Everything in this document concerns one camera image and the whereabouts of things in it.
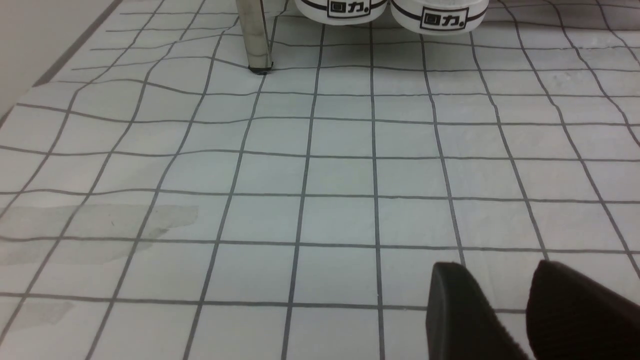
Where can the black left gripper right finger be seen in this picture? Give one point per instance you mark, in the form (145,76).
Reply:
(569,316)

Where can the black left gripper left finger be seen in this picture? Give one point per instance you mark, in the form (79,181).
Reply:
(460,323)

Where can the metal shoe rack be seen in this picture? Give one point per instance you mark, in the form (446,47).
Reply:
(252,19)

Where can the black canvas sneaker right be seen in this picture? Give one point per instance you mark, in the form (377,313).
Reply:
(439,17)

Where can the black canvas sneaker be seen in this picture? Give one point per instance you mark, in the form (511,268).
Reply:
(439,17)
(342,12)

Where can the white grid floor cloth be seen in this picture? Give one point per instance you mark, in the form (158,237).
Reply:
(161,202)

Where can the black canvas sneaker left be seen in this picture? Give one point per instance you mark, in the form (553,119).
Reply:
(342,12)

